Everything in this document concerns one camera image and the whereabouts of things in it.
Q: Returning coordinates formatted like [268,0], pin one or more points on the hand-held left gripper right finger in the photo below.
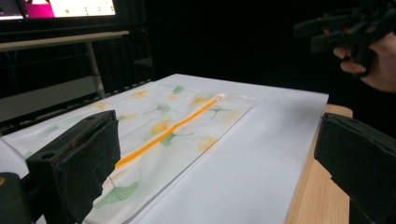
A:
[361,161]

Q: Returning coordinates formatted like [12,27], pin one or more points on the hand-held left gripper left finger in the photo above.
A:
[74,155]

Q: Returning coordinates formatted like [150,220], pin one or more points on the white leaf-print zipper bag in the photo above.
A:
[174,115]

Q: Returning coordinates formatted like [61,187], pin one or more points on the white paper sheet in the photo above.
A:
[249,155]

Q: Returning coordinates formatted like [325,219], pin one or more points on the white metal stand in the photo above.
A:
[62,39]

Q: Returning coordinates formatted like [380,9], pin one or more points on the computer monitor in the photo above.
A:
[77,6]

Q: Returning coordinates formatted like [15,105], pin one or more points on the metal rail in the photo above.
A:
[74,104]

